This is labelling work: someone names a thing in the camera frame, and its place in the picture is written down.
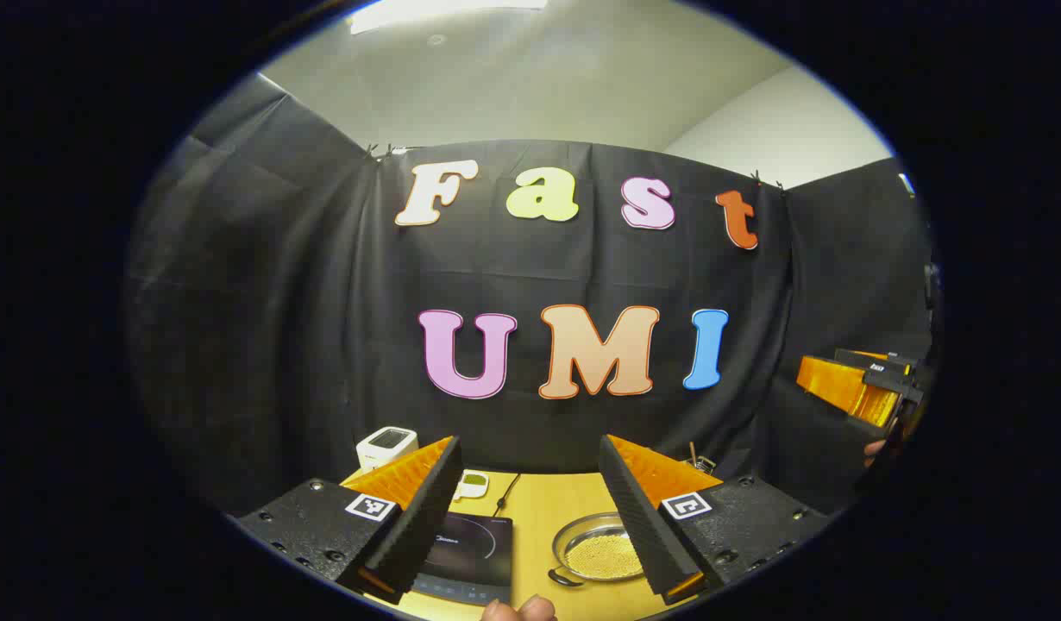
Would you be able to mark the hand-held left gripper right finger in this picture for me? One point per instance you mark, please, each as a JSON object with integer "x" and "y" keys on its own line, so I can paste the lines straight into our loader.
{"x": 638, "y": 517}

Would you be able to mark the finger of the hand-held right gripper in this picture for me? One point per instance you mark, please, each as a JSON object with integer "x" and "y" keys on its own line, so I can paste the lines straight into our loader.
{"x": 845, "y": 388}
{"x": 875, "y": 360}

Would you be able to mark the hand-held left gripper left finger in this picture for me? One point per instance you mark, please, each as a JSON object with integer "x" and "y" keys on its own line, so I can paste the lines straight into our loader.
{"x": 423, "y": 517}

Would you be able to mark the pile of yellow soybeans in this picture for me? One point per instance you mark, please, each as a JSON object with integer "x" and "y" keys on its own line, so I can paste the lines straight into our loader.
{"x": 604, "y": 556}

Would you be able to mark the black induction cooktop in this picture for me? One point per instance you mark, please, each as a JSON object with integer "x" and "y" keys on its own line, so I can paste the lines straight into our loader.
{"x": 474, "y": 552}

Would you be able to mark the small white dish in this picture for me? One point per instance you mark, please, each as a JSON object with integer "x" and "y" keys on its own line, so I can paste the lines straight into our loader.
{"x": 473, "y": 486}

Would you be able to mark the white toaster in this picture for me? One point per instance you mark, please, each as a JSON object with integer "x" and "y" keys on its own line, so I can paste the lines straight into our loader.
{"x": 386, "y": 448}

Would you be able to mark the black backdrop cloth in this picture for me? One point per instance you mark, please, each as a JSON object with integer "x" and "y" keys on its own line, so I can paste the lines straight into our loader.
{"x": 323, "y": 302}

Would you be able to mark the ceiling light panel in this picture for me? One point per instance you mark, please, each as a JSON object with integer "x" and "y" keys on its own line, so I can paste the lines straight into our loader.
{"x": 444, "y": 13}

